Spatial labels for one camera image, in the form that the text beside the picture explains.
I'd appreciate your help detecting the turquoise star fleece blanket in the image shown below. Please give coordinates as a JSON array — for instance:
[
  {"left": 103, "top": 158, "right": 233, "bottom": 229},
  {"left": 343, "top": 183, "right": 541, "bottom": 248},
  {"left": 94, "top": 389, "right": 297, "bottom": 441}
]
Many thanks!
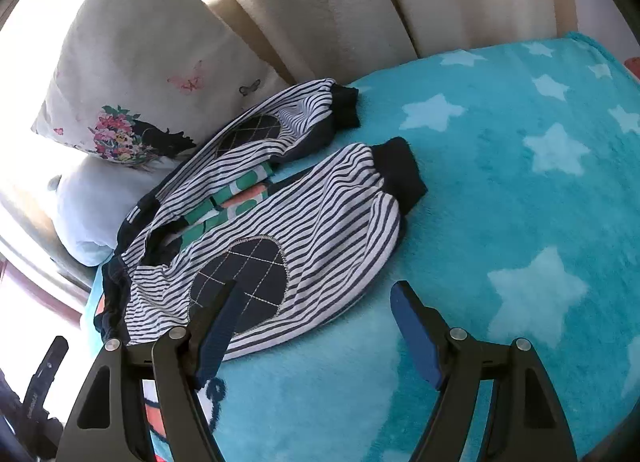
[{"left": 81, "top": 31, "right": 640, "bottom": 462}]

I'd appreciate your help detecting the light grey plush pillow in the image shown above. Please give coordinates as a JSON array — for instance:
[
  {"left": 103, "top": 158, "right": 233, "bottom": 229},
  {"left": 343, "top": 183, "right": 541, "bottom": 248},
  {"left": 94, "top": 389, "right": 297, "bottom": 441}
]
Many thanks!
[{"left": 52, "top": 156, "right": 180, "bottom": 267}]

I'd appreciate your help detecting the cream floral butterfly pillow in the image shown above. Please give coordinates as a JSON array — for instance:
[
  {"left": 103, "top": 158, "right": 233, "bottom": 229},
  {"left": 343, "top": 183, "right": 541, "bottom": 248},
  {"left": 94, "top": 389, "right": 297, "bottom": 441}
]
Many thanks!
[{"left": 32, "top": 0, "right": 286, "bottom": 165}]

